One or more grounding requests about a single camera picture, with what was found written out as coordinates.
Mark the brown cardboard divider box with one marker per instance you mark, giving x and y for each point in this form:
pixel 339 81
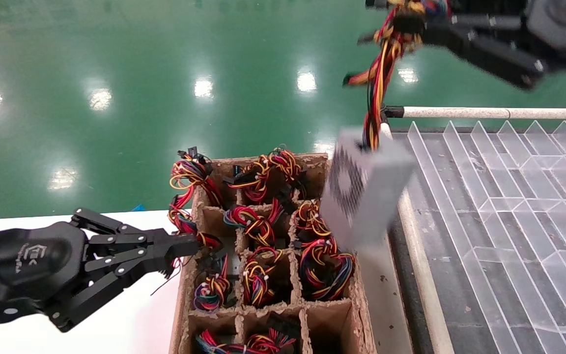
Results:
pixel 342 324

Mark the long white rack pipe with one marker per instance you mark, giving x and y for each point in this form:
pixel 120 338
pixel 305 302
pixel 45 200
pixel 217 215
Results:
pixel 460 113

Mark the black rack edge strip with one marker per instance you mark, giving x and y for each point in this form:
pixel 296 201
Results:
pixel 406 280

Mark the small blue floor object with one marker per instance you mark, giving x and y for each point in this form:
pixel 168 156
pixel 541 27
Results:
pixel 138 208

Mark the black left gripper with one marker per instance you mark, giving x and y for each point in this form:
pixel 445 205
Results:
pixel 22 265

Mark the black pipe joint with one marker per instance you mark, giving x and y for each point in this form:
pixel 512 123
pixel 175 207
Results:
pixel 395 112

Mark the clear acrylic divider tray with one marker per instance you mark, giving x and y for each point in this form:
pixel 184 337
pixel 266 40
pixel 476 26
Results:
pixel 509 221

